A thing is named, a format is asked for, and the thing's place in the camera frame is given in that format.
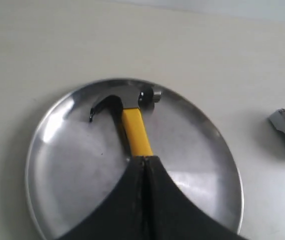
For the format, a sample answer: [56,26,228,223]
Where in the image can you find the yellow black claw hammer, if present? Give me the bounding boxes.
[89,85,162,157]

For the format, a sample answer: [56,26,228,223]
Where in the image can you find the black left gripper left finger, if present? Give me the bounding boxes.
[59,156,145,240]

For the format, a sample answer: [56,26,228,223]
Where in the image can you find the round stainless steel plate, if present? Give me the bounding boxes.
[25,78,244,240]

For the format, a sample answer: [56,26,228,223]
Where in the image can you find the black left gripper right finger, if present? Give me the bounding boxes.
[144,156,242,240]

